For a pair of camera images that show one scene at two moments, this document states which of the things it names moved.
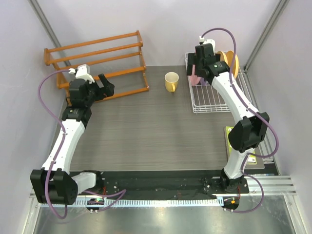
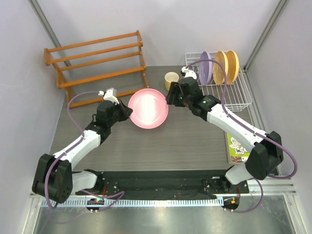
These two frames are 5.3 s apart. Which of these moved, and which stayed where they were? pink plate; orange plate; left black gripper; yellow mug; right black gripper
Moved: left black gripper; right black gripper; pink plate
Stayed: yellow mug; orange plate
